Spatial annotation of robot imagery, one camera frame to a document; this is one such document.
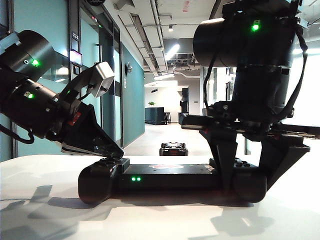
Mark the long linear ceiling lamp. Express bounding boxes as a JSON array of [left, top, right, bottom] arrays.
[[164, 44, 181, 61]]

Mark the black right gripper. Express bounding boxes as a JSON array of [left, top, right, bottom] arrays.
[[181, 100, 320, 194]]

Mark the dark counter with white top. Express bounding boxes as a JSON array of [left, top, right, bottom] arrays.
[[144, 106, 166, 125]]

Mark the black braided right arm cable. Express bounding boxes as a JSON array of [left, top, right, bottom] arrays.
[[283, 16, 309, 115]]

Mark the glowing room display panel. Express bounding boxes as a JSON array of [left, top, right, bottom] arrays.
[[69, 49, 83, 65]]

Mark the black remote control with joysticks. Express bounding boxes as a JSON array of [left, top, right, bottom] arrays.
[[77, 157, 268, 205]]

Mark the black quadruped robot dog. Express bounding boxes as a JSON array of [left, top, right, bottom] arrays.
[[159, 141, 189, 157]]

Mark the long vertical door handle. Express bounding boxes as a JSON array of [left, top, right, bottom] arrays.
[[95, 43, 104, 127]]

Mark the short linear ceiling lamp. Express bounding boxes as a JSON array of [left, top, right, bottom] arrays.
[[153, 73, 176, 81]]

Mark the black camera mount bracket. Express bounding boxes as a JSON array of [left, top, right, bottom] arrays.
[[61, 66, 97, 101]]

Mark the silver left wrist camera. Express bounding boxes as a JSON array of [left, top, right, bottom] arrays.
[[91, 61, 116, 99]]

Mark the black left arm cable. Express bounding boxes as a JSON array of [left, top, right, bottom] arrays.
[[0, 124, 35, 145]]

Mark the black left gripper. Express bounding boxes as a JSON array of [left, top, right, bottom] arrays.
[[53, 96, 125, 160]]

